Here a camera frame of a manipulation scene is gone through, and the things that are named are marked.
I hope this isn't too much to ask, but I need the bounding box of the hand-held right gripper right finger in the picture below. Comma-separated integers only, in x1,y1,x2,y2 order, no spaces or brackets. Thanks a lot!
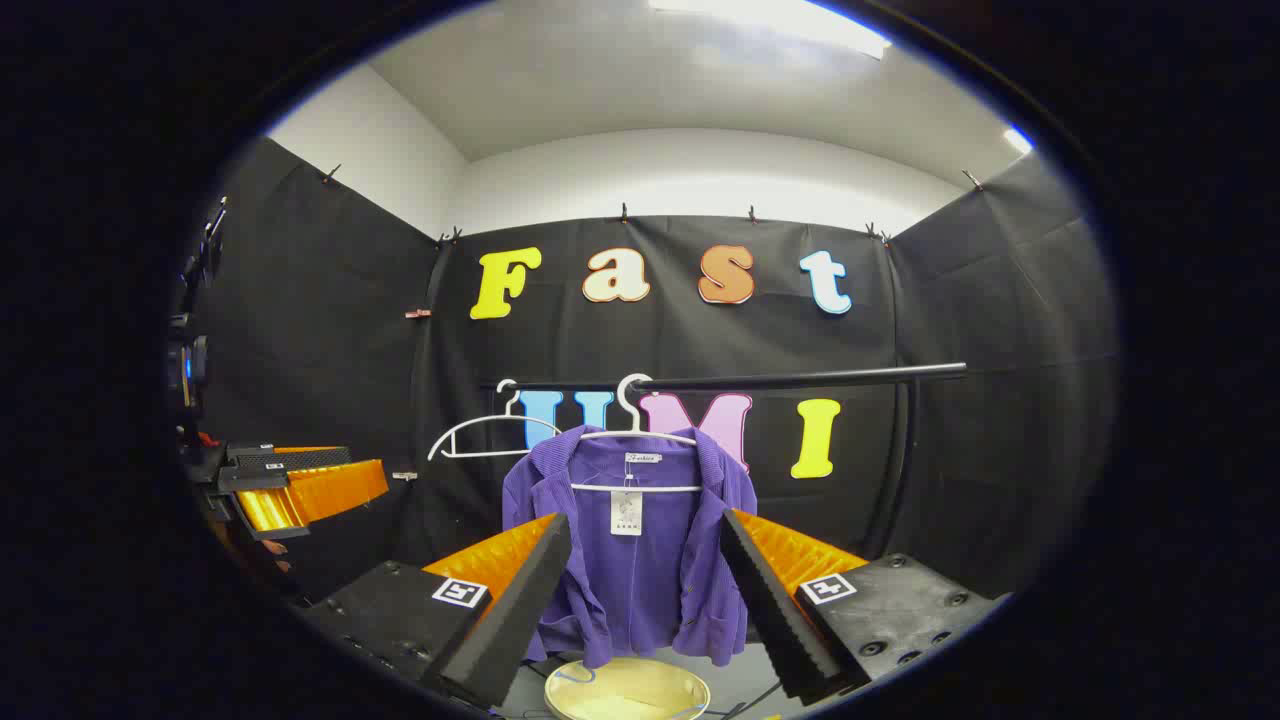
720,510,1001,701

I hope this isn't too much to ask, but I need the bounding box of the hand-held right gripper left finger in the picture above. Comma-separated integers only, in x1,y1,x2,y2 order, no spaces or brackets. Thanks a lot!
300,514,573,707

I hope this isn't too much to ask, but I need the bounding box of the purple ribbed cardigan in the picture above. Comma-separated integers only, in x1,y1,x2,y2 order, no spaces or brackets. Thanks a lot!
502,425,758,669

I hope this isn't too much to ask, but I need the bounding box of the cream round laundry hamper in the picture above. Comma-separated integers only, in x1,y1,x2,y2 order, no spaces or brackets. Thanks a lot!
544,657,712,720

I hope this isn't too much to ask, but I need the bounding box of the white clothes hanger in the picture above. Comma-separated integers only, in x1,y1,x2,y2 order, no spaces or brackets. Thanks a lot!
428,379,563,462
570,373,703,493

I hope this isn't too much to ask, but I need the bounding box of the black equipment stand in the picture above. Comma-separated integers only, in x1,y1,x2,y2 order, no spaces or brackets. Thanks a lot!
178,197,229,323

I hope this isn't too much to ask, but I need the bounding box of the long ceiling light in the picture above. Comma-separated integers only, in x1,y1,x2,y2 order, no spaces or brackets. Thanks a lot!
648,0,893,61

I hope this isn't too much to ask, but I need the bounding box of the black cable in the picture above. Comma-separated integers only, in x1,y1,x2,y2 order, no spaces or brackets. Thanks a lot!
720,680,783,720

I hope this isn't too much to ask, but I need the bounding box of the black clothes rail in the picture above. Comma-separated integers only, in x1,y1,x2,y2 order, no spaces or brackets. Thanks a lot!
480,363,968,561

